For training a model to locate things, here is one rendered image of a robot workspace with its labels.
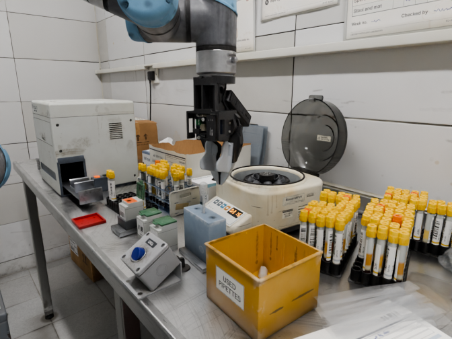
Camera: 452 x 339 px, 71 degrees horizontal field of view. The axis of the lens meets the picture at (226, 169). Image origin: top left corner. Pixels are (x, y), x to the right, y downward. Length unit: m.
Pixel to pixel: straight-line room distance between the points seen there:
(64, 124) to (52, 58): 1.38
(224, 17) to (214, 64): 0.08
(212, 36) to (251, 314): 0.45
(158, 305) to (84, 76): 2.11
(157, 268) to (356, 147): 0.65
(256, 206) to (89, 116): 0.66
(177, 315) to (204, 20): 0.48
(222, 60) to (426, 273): 0.55
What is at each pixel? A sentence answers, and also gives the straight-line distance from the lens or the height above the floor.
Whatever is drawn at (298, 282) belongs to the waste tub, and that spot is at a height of 0.94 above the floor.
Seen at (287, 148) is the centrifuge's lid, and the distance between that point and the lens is 1.02.
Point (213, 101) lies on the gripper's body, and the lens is 0.59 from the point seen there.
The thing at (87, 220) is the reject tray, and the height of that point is 0.88.
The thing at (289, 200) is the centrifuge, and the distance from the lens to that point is 0.77.
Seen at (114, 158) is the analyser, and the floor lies 0.98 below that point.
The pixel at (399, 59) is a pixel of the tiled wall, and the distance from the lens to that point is 0.94.
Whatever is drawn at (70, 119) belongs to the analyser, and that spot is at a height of 1.12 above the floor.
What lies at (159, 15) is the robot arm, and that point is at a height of 1.31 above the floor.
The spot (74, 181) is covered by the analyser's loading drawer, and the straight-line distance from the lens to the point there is 1.09.
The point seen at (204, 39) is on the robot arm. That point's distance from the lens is 0.60.
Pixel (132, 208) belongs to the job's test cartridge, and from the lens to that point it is 0.81.
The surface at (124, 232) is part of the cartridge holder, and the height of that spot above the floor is 0.89.
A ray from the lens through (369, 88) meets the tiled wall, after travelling 0.96.
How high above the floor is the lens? 1.22
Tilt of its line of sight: 14 degrees down
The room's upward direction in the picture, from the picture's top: straight up
